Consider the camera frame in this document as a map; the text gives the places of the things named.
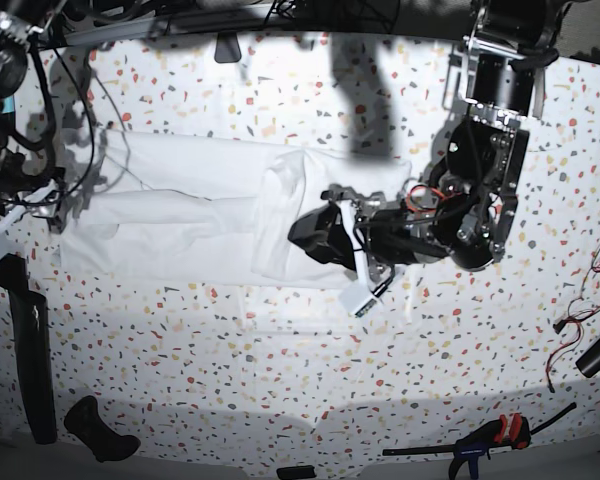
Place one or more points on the white T-shirt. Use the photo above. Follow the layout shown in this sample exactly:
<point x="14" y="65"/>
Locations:
<point x="192" y="208"/>

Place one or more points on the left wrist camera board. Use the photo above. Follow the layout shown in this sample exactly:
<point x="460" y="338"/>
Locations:
<point x="358" y="300"/>

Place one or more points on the black and orange bar clamp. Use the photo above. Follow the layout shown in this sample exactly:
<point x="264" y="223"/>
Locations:
<point x="515" y="434"/>

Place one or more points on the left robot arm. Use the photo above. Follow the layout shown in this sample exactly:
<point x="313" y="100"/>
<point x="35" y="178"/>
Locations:
<point x="469" y="196"/>

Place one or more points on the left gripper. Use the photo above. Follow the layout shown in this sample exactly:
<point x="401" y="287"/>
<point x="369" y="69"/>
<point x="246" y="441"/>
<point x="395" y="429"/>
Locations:
<point x="368" y="235"/>

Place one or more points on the light blue highlighter pen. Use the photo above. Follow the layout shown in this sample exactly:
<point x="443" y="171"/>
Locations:
<point x="8" y="105"/>

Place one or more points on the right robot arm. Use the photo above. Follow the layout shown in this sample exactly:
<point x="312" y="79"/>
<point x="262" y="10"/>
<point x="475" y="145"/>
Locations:
<point x="30" y="179"/>

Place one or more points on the terrazzo patterned table cloth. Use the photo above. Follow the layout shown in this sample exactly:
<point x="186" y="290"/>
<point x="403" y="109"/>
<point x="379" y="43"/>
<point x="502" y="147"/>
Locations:
<point x="258" y="377"/>

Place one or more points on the small black rectangular device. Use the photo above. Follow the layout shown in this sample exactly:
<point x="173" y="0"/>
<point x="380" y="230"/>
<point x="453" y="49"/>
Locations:
<point x="298" y="472"/>

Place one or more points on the black clip at table edge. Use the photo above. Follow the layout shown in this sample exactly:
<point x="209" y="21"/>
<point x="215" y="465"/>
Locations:
<point x="227" y="48"/>

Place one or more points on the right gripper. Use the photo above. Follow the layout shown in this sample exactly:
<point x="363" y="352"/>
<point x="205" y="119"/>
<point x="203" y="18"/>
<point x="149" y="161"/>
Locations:
<point x="47" y="203"/>

